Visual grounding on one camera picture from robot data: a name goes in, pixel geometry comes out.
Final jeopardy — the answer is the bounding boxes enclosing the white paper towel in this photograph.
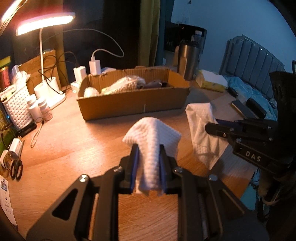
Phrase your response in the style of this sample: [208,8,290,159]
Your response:
[122,117,182,195]
[185,103,228,170]

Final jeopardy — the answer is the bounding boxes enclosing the grey dotted sock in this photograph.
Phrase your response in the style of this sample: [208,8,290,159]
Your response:
[137,80,171,89]

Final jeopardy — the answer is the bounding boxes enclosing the bag of cotton swabs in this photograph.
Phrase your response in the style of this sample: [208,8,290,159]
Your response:
[101,75,146,95]

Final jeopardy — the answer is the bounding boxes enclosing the black glasses case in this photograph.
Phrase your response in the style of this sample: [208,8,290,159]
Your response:
[246,97,267,119]

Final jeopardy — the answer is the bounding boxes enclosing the light blue blanket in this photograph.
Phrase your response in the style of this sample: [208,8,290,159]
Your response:
[224,76,278,121]

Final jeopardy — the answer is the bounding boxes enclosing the yellow tissue pack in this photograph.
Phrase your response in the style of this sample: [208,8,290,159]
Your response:
[196,70,228,93]

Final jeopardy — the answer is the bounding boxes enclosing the grey padded headboard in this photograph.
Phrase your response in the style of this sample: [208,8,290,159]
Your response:
[219,35,285,99]

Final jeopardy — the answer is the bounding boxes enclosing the brown cardboard box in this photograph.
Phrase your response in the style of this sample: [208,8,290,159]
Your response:
[77,66,190,121]

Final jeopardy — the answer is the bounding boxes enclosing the steel travel mug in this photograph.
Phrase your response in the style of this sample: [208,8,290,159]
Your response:
[177,44,200,81]

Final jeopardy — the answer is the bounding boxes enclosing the white roll in plastic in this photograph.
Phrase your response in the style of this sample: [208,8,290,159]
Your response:
[83,87,100,98]

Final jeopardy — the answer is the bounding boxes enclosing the plastic water bottle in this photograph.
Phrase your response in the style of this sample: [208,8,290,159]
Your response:
[191,30,204,49]

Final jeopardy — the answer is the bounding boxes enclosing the white pill bottle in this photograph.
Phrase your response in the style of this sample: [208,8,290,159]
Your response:
[26,94,43,123]
[37,98,53,121]

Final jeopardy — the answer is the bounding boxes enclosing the white power strip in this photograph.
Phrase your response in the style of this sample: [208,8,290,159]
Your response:
[70,67,117,92]

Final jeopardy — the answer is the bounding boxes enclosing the black cylinder flashlight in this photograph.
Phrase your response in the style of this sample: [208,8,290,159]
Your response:
[16,120,37,138]

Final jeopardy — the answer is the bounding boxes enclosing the black scissors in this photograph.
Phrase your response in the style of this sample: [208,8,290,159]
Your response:
[10,159,23,181]

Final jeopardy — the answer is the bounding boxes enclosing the black monitor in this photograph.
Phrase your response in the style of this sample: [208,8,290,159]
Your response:
[164,21,207,53]

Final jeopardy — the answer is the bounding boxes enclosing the white desk lamp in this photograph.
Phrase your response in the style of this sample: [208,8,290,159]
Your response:
[16,12,75,109]

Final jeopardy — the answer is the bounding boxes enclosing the yellow curtain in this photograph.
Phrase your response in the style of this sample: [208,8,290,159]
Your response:
[138,0,161,67]

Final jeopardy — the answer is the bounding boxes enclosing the brown paper bag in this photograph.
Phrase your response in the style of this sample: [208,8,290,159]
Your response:
[18,50,62,94]

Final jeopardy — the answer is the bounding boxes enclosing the white woven basket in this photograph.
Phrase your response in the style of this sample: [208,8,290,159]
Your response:
[3,85,33,131]

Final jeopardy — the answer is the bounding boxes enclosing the red can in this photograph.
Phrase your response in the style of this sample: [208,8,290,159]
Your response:
[0,66,11,91]

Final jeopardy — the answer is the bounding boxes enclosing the white charger with black cable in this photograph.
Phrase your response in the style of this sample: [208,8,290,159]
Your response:
[38,51,87,95]

